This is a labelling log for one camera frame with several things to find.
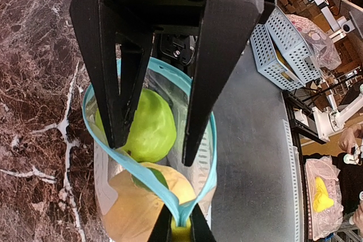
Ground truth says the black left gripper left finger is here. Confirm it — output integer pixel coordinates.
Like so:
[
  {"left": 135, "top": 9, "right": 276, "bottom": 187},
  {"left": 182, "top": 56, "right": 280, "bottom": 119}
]
[{"left": 148, "top": 205, "right": 173, "bottom": 242}]

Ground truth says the blue perforated storage bin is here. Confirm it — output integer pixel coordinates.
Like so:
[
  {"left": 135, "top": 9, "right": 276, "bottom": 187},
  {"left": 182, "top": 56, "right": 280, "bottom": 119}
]
[{"left": 250, "top": 7, "right": 321, "bottom": 91}]

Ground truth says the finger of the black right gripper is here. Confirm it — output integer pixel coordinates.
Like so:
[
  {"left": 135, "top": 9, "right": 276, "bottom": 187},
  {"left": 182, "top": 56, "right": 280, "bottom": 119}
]
[{"left": 70, "top": 0, "right": 153, "bottom": 148}]

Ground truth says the orange pink peach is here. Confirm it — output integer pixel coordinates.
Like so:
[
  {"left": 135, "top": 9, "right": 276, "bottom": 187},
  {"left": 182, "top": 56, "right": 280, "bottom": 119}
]
[{"left": 103, "top": 162, "right": 196, "bottom": 241}]

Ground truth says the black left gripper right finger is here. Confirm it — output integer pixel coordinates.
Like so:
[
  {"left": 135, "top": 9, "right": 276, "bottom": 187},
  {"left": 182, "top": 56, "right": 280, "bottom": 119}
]
[{"left": 189, "top": 205, "right": 216, "bottom": 242}]

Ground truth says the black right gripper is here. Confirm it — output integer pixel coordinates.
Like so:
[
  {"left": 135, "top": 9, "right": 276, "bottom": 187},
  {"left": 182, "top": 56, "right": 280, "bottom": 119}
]
[{"left": 70, "top": 0, "right": 275, "bottom": 167}]

